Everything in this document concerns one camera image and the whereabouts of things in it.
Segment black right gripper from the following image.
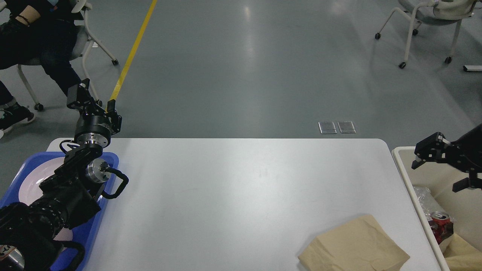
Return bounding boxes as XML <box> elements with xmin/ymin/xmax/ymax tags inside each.
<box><xmin>411</xmin><ymin>125</ymin><xmax>482</xmax><ymax>192</ymax></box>

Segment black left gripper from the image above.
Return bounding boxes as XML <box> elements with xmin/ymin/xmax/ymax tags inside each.
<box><xmin>67</xmin><ymin>78</ymin><xmax>122</xmax><ymax>148</ymax></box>

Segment foil tray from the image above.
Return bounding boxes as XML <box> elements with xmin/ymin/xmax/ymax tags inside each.
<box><xmin>413</xmin><ymin>186</ymin><xmax>450</xmax><ymax>221</ymax></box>

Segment crushed red soda can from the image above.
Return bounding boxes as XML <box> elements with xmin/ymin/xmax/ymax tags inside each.
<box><xmin>429</xmin><ymin>211</ymin><xmax>453</xmax><ymax>245</ymax></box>

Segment brown paper bag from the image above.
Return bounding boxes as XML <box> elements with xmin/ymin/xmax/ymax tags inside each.
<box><xmin>298</xmin><ymin>215</ymin><xmax>410</xmax><ymax>271</ymax></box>
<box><xmin>439</xmin><ymin>233</ymin><xmax>482</xmax><ymax>271</ymax></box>

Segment pink plate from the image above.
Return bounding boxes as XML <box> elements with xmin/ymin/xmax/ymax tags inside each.
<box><xmin>18</xmin><ymin>157</ymin><xmax>64</xmax><ymax>205</ymax></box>

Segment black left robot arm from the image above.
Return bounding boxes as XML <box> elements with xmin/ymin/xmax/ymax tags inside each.
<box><xmin>0</xmin><ymin>78</ymin><xmax>129</xmax><ymax>271</ymax></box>

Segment beige plastic bin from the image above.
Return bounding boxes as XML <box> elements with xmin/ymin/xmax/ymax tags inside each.
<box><xmin>391</xmin><ymin>146</ymin><xmax>482</xmax><ymax>271</ymax></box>

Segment grey office chair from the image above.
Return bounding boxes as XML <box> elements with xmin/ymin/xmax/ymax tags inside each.
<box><xmin>17</xmin><ymin>0</ymin><xmax>119</xmax><ymax>111</ymax></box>

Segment person in black clothes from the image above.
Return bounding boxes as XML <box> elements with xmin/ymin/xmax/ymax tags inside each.
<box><xmin>0</xmin><ymin>0</ymin><xmax>83</xmax><ymax>132</ymax></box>

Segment white object at right edge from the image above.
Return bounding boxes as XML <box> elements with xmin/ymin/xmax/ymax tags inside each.
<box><xmin>463</xmin><ymin>65</ymin><xmax>482</xmax><ymax>72</ymax></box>

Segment blue plastic tray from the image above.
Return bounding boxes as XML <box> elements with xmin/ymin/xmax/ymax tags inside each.
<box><xmin>1</xmin><ymin>152</ymin><xmax>119</xmax><ymax>271</ymax></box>

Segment silver floor outlet plates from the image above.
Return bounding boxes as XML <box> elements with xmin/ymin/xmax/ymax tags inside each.
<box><xmin>318</xmin><ymin>121</ymin><xmax>357</xmax><ymax>134</ymax></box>

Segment grey chair in background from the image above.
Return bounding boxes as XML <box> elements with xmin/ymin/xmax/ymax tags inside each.
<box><xmin>375</xmin><ymin>0</ymin><xmax>477</xmax><ymax>69</ymax></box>

